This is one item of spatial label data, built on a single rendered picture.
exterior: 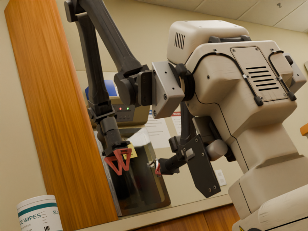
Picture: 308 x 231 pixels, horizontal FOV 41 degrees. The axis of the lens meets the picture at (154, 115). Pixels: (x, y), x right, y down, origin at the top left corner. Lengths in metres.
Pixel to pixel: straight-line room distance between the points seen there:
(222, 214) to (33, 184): 0.94
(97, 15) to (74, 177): 0.84
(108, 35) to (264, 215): 0.72
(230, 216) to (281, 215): 1.11
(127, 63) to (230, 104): 0.32
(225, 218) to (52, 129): 0.90
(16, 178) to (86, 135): 0.52
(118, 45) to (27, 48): 1.12
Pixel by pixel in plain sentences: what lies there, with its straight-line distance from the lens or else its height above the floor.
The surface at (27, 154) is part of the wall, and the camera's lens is 2.22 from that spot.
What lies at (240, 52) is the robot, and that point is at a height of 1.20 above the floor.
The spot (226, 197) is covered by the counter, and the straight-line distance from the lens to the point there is 1.81.
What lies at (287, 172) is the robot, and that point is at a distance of 1.09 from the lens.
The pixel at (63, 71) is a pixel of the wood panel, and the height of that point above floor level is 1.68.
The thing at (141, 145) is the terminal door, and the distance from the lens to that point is 2.00.
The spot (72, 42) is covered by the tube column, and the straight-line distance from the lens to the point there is 2.12.
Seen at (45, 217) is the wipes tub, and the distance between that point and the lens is 1.43.
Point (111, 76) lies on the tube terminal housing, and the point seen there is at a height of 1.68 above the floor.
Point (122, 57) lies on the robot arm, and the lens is 1.21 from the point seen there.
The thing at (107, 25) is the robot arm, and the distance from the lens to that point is 1.26.
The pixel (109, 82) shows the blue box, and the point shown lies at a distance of 1.94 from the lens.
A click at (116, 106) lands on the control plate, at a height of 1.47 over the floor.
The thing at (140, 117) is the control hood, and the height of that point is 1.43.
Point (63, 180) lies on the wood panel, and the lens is 1.98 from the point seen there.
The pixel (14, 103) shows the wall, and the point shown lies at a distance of 2.32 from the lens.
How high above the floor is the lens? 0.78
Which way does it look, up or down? 18 degrees up
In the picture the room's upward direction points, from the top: 19 degrees counter-clockwise
